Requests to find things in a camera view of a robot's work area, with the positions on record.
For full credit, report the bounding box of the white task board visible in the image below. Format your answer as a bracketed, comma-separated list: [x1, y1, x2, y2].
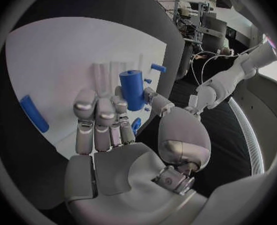
[5, 16, 168, 156]

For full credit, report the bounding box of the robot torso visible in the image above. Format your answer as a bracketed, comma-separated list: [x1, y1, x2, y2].
[227, 72, 277, 176]

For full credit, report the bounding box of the blue long cylinder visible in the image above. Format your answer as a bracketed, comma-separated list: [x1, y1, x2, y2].
[19, 94, 50, 134]

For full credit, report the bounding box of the blue short cylinder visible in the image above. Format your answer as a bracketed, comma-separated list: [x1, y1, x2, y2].
[118, 69, 146, 112]

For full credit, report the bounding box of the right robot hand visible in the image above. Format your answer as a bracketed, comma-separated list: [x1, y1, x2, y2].
[64, 86, 212, 225]

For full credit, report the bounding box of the metal frame rack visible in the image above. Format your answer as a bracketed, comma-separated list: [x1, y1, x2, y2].
[137, 0, 236, 49]

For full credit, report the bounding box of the white cable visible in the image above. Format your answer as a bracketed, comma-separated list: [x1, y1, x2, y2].
[190, 51, 238, 88]
[199, 54, 241, 86]

